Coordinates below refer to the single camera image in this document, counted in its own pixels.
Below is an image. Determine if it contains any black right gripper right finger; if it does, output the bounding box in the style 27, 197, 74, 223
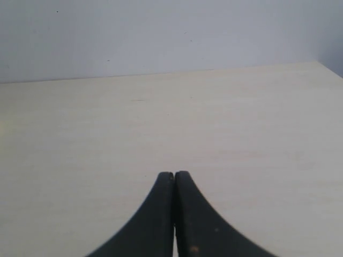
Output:
175, 171, 273, 256

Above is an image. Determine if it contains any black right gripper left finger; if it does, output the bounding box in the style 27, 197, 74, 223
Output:
89, 172, 174, 257

